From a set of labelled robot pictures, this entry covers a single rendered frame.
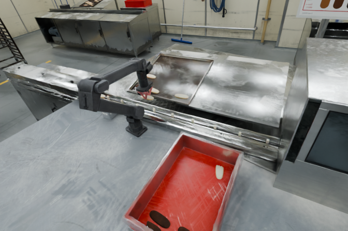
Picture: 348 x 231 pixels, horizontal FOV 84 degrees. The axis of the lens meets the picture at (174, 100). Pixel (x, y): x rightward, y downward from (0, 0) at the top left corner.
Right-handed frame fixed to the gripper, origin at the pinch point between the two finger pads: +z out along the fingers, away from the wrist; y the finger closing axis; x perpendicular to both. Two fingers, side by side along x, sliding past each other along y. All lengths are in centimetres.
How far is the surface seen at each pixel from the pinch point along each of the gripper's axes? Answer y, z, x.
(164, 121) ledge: -9.4, 8.0, -17.3
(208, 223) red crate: -50, 10, -60
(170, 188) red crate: -44, 10, -40
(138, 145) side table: -29.0, 11.4, -10.4
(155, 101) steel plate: 10.1, 13.1, 2.8
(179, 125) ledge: -9.1, 8.0, -27.5
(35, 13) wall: 323, 54, 700
